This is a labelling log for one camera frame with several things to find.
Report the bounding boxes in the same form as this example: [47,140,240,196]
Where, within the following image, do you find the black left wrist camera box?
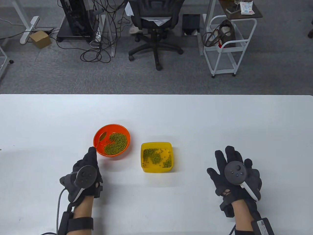
[57,211,74,235]

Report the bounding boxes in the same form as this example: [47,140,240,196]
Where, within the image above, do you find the dark bag with handles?
[202,20,236,48]

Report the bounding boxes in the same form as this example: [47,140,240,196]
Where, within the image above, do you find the black box speaker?
[182,14,201,37]

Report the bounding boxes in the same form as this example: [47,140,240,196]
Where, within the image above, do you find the metal spoon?
[96,132,108,149]

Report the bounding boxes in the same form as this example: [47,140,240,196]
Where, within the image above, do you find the orange round bowl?
[93,124,131,161]

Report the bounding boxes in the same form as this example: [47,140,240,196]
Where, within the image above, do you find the green beans in yellow container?
[143,148,172,168]

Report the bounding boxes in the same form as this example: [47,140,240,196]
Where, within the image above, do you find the black computer tower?
[59,0,99,41]

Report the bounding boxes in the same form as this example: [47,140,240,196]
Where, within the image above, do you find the person's left hand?
[59,146,103,203]

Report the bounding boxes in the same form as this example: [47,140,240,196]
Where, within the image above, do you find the black controller on left glove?
[73,165,97,201]

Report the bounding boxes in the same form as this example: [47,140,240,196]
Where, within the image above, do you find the person's left forearm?
[73,195,95,219]

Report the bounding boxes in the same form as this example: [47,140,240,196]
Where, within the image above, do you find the green beans in orange bowl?
[104,133,128,155]

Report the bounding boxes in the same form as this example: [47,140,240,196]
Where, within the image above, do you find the yellow square container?
[141,142,173,173]

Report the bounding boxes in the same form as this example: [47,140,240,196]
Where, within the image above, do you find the black controller on glove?
[73,165,97,201]
[224,161,258,201]

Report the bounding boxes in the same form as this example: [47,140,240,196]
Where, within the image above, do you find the white wire cart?
[202,15,257,79]

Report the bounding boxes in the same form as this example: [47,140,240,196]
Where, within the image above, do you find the black platform on floor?
[56,15,98,43]

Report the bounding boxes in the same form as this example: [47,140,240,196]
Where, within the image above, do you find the white desk frame leg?
[97,0,116,58]

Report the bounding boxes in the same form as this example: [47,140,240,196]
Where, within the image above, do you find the black module on right glove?
[219,195,235,218]

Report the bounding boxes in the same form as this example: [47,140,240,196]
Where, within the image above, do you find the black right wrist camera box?
[250,217,276,235]

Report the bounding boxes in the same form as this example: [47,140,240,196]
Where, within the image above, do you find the grey cable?
[43,188,67,235]

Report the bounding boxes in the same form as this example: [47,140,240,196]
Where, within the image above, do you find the person's right forearm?
[231,198,256,231]

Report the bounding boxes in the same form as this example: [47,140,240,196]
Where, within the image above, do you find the black controller on right glove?
[224,161,258,201]

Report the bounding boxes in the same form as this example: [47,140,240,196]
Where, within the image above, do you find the white patterned pouch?
[239,1,254,14]

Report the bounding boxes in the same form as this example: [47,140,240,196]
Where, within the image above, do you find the tangle of black cables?
[50,0,132,64]

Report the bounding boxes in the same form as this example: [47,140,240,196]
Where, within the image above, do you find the black left wrist strap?
[67,217,94,232]

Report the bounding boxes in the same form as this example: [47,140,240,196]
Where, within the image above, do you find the cardboard box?
[29,30,52,49]

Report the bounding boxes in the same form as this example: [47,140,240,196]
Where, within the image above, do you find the person's right hand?
[207,146,262,204]

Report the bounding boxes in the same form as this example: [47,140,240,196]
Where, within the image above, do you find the brown board with items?
[218,0,263,20]

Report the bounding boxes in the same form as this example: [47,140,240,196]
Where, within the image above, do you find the black office chair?
[125,0,185,71]

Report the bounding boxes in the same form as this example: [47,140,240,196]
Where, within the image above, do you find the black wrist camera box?
[250,217,276,235]
[57,211,74,235]

